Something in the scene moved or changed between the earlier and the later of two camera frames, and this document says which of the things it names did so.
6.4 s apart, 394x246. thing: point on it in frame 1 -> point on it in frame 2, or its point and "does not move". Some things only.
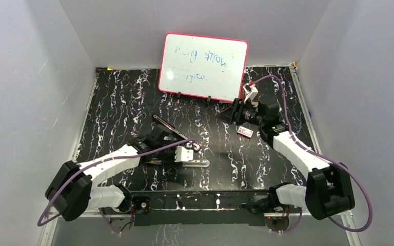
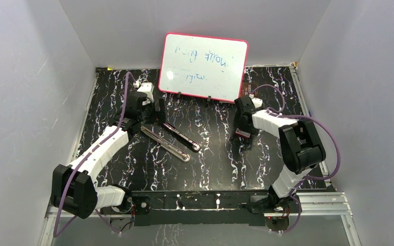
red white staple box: (244, 132) does not move
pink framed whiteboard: (206, 67) does not move
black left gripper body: (166, 155) -> (148, 116)
